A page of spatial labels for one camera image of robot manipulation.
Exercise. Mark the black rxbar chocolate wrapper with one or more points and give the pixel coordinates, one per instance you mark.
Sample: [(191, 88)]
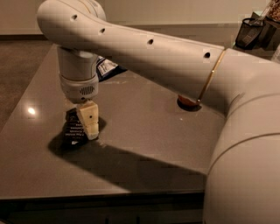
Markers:
[(72, 136)]

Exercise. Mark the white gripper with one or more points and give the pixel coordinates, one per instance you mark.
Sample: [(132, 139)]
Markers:
[(79, 89)]

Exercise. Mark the black mesh pen cup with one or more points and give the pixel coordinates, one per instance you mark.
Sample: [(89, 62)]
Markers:
[(249, 33)]

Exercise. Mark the blue white chip bag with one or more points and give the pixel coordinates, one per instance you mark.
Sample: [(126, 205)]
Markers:
[(107, 69)]

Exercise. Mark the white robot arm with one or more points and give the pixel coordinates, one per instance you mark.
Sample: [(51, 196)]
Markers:
[(243, 179)]

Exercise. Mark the red apple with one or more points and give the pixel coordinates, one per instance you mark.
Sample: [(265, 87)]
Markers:
[(187, 102)]

